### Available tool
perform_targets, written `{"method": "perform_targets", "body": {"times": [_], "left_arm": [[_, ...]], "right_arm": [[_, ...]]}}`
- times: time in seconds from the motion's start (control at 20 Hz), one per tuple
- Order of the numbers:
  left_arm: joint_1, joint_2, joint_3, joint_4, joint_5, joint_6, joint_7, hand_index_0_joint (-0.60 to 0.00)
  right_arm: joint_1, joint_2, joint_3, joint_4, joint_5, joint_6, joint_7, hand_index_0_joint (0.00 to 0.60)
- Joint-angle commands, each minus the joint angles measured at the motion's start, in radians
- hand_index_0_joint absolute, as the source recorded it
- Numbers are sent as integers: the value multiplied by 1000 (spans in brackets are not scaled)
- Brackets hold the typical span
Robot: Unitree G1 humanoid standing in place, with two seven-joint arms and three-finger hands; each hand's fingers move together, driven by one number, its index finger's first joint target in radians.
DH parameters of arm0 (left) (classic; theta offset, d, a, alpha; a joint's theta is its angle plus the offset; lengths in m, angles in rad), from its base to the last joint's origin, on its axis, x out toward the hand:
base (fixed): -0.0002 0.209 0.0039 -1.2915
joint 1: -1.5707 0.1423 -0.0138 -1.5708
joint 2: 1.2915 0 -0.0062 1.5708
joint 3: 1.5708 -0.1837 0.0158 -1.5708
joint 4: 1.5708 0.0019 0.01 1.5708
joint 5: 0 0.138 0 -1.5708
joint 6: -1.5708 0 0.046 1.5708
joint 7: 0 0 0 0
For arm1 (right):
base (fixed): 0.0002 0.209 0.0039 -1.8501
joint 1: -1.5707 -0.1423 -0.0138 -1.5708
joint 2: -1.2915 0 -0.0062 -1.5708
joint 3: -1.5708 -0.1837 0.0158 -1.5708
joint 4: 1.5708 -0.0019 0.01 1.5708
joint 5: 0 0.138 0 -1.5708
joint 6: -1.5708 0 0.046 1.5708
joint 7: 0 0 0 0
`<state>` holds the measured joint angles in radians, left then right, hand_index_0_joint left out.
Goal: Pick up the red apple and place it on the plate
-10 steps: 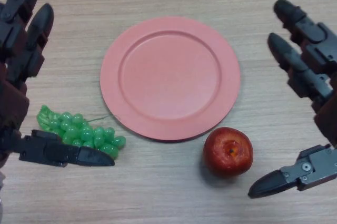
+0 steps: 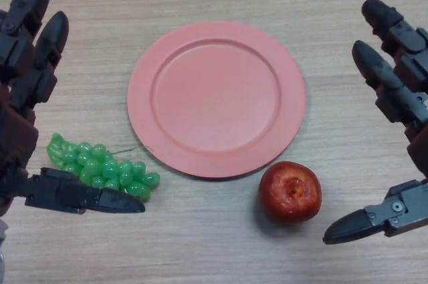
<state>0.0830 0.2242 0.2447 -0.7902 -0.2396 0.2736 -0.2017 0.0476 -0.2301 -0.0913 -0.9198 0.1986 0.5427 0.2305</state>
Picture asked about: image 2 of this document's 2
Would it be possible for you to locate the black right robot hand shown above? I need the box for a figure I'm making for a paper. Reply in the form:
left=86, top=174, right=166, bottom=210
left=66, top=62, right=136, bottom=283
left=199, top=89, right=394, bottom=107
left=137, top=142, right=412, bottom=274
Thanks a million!
left=322, top=0, right=428, bottom=245

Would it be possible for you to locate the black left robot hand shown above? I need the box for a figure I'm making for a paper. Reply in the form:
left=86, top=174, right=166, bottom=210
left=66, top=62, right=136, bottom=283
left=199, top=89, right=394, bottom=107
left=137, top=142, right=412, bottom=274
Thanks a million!
left=0, top=0, right=146, bottom=218

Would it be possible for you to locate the red apple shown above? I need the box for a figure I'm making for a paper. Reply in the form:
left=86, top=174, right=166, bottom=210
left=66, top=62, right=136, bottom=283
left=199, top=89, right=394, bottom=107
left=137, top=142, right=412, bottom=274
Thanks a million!
left=257, top=160, right=323, bottom=225

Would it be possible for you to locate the pink round plate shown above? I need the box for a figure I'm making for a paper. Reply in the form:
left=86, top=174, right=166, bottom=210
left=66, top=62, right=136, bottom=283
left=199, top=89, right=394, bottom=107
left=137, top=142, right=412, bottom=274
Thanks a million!
left=126, top=21, right=306, bottom=181

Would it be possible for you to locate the green grape bunch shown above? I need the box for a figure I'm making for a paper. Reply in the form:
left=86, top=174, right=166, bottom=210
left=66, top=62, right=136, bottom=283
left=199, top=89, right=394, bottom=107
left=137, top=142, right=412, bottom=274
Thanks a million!
left=45, top=132, right=161, bottom=202

